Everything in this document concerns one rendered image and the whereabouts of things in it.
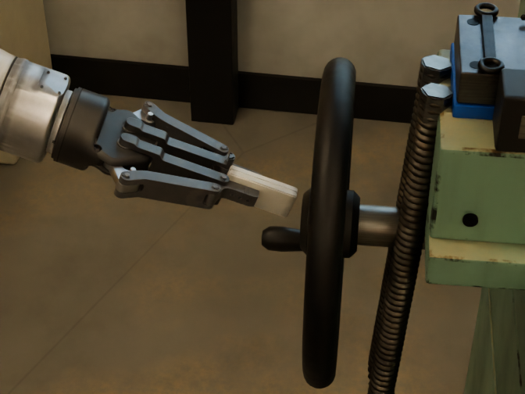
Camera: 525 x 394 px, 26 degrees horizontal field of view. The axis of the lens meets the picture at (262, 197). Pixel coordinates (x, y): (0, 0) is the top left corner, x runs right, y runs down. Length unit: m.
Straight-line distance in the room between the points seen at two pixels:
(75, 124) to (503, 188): 0.41
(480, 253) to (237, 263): 1.28
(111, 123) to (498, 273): 0.41
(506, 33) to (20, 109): 0.44
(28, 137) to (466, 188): 0.42
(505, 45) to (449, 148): 0.10
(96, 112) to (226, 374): 0.96
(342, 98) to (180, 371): 1.12
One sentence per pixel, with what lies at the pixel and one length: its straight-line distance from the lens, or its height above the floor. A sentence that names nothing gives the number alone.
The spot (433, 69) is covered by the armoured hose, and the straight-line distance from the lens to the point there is 0.92.
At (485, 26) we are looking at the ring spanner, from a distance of 0.91.
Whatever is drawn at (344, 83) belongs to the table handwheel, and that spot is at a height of 0.95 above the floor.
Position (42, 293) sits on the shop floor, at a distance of 2.13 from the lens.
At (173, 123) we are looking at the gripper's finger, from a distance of 1.13.
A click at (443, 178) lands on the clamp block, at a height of 0.93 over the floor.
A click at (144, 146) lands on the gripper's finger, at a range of 1.09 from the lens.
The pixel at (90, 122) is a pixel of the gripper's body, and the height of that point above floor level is 0.85.
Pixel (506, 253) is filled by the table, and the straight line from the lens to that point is 0.91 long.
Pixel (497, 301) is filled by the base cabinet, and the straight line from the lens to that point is 1.21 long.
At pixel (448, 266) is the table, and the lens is 0.90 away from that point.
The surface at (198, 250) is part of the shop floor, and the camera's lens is 2.18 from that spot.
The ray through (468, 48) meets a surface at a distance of 0.89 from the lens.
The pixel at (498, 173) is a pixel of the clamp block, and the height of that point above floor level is 0.94.
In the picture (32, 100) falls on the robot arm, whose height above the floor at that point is 0.87.
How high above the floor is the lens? 1.47
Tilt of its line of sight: 40 degrees down
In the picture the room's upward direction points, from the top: straight up
